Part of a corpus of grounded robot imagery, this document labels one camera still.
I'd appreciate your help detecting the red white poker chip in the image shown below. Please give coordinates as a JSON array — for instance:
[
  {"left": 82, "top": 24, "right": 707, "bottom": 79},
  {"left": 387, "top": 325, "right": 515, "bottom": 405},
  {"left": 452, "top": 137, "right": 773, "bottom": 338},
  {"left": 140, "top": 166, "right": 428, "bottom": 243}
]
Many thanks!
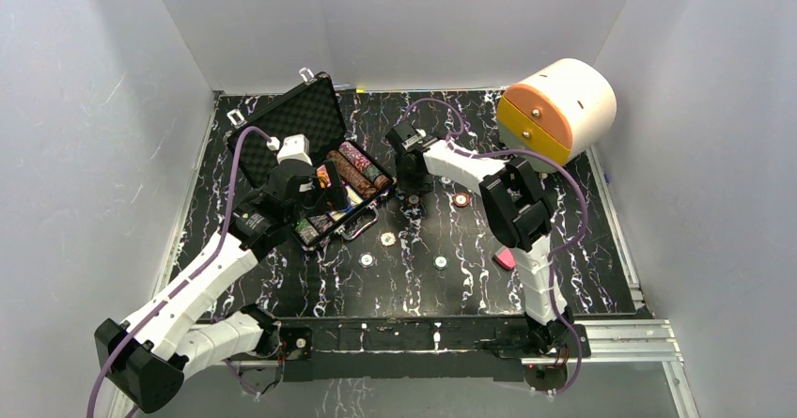
[{"left": 380, "top": 232, "right": 397, "bottom": 247}]

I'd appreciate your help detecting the black poker chip case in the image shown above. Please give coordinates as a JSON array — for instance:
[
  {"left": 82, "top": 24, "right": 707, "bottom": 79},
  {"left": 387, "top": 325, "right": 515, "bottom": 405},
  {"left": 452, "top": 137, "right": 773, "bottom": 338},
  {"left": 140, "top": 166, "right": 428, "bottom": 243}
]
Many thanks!
[{"left": 227, "top": 72, "right": 394, "bottom": 255}]

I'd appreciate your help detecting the dark red poker chip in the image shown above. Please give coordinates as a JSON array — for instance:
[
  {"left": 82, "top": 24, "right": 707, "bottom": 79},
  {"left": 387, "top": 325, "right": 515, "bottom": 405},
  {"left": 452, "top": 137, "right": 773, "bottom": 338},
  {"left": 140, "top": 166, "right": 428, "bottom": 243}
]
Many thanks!
[{"left": 452, "top": 193, "right": 471, "bottom": 208}]

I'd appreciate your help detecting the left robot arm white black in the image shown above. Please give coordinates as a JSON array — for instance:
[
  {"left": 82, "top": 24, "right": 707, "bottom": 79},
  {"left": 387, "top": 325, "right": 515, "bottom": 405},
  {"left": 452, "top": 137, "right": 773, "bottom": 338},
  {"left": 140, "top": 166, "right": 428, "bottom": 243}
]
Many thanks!
[{"left": 86, "top": 160, "right": 348, "bottom": 417}]

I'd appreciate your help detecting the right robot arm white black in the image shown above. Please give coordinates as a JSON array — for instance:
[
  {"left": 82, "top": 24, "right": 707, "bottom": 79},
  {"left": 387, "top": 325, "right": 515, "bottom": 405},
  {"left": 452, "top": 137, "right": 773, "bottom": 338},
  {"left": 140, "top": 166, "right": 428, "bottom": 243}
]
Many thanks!
[{"left": 385, "top": 122, "right": 571, "bottom": 356}]

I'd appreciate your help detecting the brown chip row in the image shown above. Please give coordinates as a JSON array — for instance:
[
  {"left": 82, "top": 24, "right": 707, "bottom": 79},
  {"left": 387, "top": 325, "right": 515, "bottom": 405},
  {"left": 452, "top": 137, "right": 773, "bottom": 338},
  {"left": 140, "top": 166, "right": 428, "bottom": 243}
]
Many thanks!
[{"left": 326, "top": 150, "right": 378, "bottom": 199}]

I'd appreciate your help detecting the blue orange chip row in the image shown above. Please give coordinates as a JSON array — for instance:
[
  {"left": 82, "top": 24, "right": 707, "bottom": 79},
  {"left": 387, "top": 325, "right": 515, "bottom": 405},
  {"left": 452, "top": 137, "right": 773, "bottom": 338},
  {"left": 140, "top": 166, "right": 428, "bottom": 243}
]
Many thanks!
[{"left": 306, "top": 213, "right": 336, "bottom": 235}]

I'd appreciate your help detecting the purple green chip row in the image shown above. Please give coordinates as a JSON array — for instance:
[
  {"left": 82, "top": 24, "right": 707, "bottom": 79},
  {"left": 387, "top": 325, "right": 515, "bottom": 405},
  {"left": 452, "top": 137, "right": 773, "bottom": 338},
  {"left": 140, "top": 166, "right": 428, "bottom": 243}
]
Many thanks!
[{"left": 338, "top": 141, "right": 391, "bottom": 189}]

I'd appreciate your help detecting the red green chip row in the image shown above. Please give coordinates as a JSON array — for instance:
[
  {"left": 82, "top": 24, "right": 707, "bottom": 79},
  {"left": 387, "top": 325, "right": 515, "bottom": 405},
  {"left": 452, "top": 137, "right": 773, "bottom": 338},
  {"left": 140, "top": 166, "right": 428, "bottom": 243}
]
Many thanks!
[{"left": 294, "top": 218, "right": 320, "bottom": 247}]

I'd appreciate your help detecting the blue white poker chip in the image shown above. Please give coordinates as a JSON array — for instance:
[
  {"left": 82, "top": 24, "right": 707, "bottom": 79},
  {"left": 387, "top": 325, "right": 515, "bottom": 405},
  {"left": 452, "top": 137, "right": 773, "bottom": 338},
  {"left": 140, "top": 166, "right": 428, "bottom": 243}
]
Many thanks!
[{"left": 358, "top": 253, "right": 375, "bottom": 269}]

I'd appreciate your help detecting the green poker chip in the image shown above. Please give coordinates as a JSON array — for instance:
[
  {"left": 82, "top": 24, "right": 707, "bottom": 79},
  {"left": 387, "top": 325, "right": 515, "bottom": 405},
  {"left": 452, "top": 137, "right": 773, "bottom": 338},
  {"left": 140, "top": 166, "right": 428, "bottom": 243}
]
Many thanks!
[{"left": 433, "top": 255, "right": 448, "bottom": 271}]

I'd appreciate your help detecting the pink dealer button block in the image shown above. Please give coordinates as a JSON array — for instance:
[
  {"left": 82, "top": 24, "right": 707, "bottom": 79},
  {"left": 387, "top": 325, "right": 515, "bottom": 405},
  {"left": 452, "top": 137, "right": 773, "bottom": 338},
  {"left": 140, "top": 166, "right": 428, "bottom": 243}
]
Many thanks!
[{"left": 492, "top": 247, "right": 516, "bottom": 271}]

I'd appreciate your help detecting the round orange yellow drawer cabinet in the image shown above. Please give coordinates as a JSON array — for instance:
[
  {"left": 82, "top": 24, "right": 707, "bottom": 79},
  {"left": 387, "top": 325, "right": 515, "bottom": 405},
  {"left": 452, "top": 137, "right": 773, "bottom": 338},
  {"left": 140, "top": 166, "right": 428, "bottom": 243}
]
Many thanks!
[{"left": 495, "top": 58, "right": 617, "bottom": 166}]

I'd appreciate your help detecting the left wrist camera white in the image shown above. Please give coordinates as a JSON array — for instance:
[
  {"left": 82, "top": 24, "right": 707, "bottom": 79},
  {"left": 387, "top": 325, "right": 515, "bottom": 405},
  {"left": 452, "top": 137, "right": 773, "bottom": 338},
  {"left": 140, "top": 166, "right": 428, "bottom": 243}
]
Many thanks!
[{"left": 266, "top": 134, "right": 312, "bottom": 164}]

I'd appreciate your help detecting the aluminium rail frame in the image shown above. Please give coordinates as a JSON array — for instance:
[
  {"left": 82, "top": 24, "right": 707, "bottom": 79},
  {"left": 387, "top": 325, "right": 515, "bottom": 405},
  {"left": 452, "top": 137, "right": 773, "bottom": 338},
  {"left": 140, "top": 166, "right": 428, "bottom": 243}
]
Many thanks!
[{"left": 108, "top": 284, "right": 702, "bottom": 418}]

